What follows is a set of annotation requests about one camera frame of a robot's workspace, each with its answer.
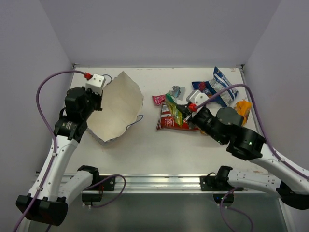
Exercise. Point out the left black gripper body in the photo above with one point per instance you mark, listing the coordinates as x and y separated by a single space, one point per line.
97 99

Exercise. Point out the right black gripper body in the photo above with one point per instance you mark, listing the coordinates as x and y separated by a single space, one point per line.
203 120

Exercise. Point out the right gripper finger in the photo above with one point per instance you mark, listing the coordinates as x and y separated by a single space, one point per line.
188 118
183 108

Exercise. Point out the green yellow snack packet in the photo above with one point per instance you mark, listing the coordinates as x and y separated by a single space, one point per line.
172 106

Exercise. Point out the grey small snack packet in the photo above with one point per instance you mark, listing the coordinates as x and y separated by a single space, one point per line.
177 92

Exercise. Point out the red chips bag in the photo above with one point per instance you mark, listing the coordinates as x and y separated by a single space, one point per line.
166 121

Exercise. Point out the pink candy packet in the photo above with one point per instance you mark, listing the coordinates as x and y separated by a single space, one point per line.
159 99

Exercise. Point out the blue checkered paper bag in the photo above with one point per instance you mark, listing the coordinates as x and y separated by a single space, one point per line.
121 108

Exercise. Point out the blue Burts chips bag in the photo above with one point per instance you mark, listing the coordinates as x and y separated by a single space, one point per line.
216 84

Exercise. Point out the yellow candy bag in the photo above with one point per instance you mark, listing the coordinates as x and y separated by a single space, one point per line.
243 108

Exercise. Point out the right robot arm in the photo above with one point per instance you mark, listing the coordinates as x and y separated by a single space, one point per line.
245 144

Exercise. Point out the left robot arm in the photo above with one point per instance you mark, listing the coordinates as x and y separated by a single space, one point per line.
47 201

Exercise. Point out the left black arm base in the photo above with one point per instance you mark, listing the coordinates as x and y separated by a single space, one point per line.
95 194

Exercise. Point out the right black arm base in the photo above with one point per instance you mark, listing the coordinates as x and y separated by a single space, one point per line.
212 186

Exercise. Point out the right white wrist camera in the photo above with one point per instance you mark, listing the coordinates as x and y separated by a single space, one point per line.
194 99

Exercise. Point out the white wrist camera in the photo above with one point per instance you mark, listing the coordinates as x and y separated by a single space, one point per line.
194 99
96 84

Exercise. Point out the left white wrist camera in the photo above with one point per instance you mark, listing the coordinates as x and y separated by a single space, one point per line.
96 84

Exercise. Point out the aluminium front rail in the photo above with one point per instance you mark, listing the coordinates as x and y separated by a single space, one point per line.
165 183

